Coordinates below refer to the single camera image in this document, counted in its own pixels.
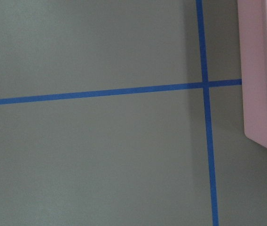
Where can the pink plastic bin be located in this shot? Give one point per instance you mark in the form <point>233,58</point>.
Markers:
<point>252,17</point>

